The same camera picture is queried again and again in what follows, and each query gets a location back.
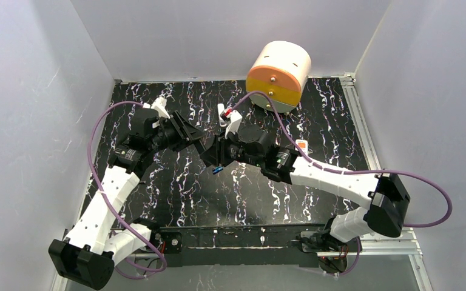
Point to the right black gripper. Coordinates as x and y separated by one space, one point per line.
221 148

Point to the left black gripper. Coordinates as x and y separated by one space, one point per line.
175 129

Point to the white air conditioner remote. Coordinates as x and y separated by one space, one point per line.
303 145

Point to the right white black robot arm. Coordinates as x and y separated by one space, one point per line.
381 198

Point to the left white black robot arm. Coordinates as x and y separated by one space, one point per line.
87 255

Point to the small white remote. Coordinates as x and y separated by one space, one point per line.
221 109

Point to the blue battery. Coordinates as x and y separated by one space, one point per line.
217 170

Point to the round three-drawer storage box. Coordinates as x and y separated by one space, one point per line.
281 72

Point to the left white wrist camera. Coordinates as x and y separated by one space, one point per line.
159 105

